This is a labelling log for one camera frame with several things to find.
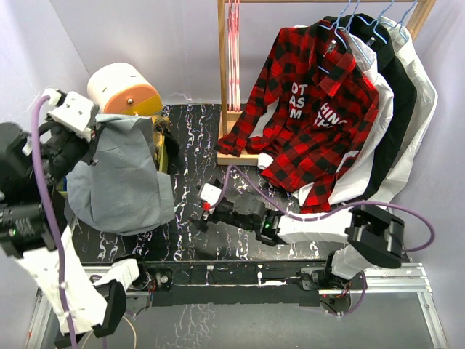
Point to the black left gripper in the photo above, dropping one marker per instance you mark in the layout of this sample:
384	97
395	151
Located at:
89	146

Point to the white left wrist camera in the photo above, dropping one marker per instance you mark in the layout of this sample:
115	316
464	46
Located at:
74	111

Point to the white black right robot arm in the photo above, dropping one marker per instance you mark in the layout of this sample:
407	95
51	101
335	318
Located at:
372	236

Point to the aluminium frame rail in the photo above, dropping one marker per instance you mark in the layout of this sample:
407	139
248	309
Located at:
181	240

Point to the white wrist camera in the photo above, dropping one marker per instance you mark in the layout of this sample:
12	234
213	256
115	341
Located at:
74	111
211	196

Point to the light grey white shirt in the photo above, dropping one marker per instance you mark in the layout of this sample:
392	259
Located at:
423	111

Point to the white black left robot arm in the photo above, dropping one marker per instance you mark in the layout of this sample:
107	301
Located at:
35	232

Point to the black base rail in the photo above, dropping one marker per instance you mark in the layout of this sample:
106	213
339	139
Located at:
300	282

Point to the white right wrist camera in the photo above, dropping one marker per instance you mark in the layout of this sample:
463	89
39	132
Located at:
211	196

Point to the olive green laundry basket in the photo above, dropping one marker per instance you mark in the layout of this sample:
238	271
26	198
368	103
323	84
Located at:
161	155

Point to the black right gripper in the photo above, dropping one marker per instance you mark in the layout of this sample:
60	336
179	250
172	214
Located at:
208	217

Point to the pink hangers bundle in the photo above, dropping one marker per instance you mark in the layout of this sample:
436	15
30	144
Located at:
233	50

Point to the yellow plaid shirt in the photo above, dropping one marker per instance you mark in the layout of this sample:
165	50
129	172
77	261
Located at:
162	124

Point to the red black plaid shirt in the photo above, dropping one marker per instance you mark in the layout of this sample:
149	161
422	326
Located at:
301	102

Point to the white orange cylinder container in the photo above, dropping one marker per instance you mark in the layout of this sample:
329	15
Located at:
119	88

